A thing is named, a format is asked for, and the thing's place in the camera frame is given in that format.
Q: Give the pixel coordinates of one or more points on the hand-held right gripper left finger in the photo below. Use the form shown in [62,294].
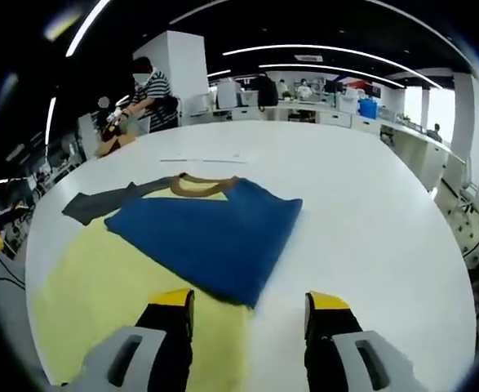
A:
[169,326]

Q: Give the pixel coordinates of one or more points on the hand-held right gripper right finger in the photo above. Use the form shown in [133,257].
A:
[329,330]

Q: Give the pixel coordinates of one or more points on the yellow blue grey garment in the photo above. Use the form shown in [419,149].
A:
[206,232]

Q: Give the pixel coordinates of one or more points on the brown cardboard box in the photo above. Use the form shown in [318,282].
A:
[114,145]

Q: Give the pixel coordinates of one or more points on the white counter with cabinets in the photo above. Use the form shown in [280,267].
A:
[337,118]

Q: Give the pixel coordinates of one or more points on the long ceiling light strip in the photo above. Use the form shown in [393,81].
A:
[333,51]

